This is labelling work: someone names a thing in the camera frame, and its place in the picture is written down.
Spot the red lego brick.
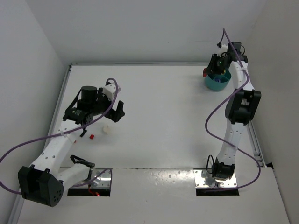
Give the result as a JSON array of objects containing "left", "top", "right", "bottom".
[{"left": 203, "top": 68, "right": 209, "bottom": 77}]

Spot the cream white lego brick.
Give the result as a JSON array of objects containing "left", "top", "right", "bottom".
[{"left": 102, "top": 125, "right": 111, "bottom": 135}]

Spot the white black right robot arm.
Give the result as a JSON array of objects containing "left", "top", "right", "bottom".
[{"left": 203, "top": 42, "right": 261, "bottom": 180}]

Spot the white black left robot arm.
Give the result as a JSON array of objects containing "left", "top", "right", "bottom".
[{"left": 18, "top": 82, "right": 125, "bottom": 207}]

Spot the teal divided round container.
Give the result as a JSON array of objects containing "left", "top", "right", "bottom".
[{"left": 204, "top": 70, "right": 231, "bottom": 91}]

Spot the black lego brick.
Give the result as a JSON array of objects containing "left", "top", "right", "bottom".
[{"left": 80, "top": 130, "right": 86, "bottom": 137}]

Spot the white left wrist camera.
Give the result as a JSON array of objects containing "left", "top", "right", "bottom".
[{"left": 102, "top": 84, "right": 121, "bottom": 100}]

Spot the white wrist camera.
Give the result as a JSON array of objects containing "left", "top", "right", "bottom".
[
  {"left": 217, "top": 44, "right": 228, "bottom": 56},
  {"left": 102, "top": 84, "right": 121, "bottom": 100}
]

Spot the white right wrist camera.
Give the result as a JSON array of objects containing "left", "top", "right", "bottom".
[{"left": 217, "top": 44, "right": 228, "bottom": 56}]

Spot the left arm base cable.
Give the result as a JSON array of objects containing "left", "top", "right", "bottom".
[{"left": 70, "top": 154, "right": 96, "bottom": 173}]

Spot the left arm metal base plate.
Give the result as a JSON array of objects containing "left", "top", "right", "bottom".
[{"left": 70, "top": 168, "right": 113, "bottom": 190}]

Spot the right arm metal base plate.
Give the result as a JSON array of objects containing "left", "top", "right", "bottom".
[{"left": 193, "top": 169, "right": 238, "bottom": 189}]

